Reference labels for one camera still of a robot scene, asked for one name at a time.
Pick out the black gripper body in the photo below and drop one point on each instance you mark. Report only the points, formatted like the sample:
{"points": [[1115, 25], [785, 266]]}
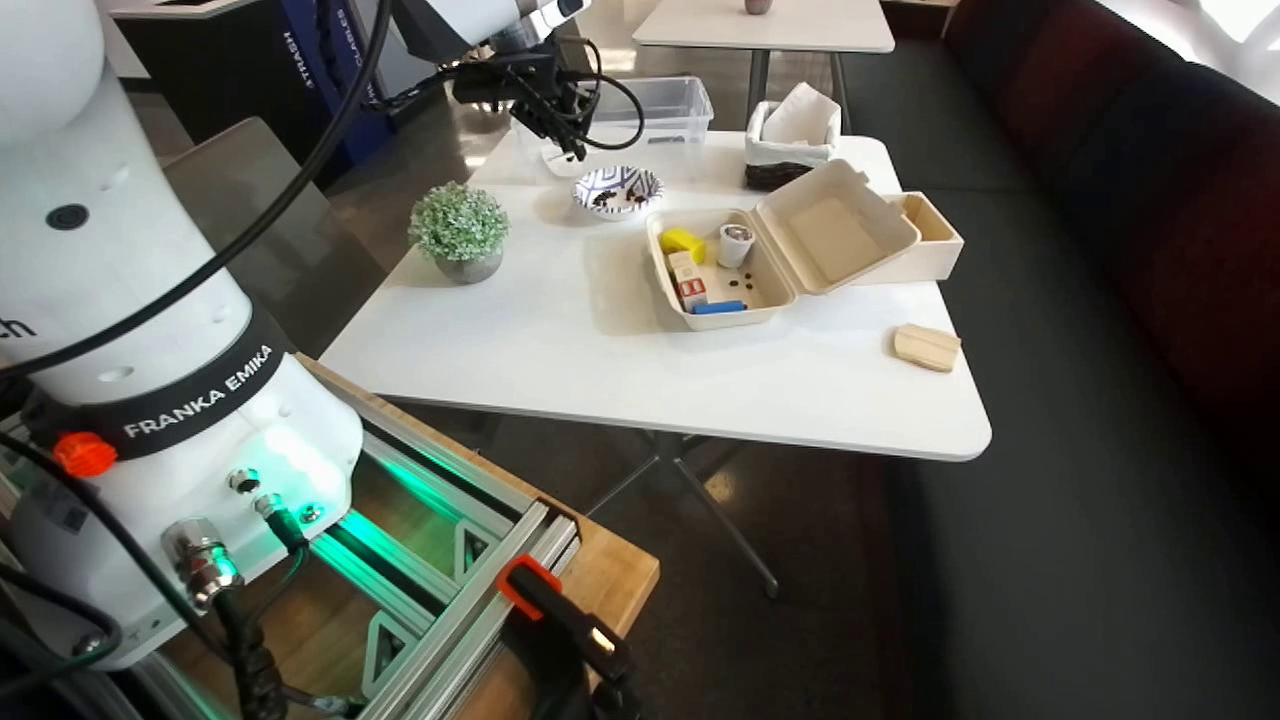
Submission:
{"points": [[549, 99]]}

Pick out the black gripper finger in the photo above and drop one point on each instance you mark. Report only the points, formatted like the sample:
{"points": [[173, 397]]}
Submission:
{"points": [[574, 145]]}

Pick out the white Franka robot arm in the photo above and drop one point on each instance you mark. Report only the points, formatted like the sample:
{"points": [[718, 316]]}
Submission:
{"points": [[170, 435]]}

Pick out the blue patterned bowl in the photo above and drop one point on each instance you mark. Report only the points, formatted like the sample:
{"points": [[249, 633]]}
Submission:
{"points": [[598, 181]]}

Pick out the coffee pod cup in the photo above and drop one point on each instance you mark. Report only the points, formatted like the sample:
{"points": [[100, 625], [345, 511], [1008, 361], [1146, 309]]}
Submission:
{"points": [[732, 241]]}

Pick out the beige clamshell food pack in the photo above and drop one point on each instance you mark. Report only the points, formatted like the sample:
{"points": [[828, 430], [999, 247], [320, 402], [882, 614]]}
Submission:
{"points": [[819, 234]]}

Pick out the clear plastic bin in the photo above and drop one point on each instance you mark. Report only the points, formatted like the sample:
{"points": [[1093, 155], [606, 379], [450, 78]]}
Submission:
{"points": [[650, 111]]}

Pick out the small green potted plant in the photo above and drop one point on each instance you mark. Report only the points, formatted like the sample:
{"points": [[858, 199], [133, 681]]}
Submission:
{"points": [[460, 229]]}

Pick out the white folding table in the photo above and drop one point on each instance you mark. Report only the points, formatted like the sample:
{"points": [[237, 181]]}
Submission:
{"points": [[574, 331]]}

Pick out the red white block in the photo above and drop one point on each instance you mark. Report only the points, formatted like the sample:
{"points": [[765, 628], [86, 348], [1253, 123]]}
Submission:
{"points": [[691, 286]]}

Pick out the blue block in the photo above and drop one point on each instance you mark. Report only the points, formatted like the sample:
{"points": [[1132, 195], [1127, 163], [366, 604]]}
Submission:
{"points": [[718, 307]]}

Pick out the black white napkin tray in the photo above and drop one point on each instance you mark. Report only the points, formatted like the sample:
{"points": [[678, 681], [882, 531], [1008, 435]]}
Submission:
{"points": [[790, 139]]}

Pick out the white side table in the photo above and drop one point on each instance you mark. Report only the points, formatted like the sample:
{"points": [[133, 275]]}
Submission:
{"points": [[825, 30]]}

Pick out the small wooden box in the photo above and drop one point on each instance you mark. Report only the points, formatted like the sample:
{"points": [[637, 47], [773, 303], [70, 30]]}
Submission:
{"points": [[936, 247]]}

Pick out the orange black clamp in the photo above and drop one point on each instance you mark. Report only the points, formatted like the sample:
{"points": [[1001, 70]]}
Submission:
{"points": [[577, 666]]}

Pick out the dark sofa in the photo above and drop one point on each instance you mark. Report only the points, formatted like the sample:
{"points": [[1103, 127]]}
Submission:
{"points": [[1115, 551]]}

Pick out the aluminium frame rail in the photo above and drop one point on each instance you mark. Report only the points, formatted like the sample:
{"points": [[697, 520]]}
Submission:
{"points": [[425, 547]]}

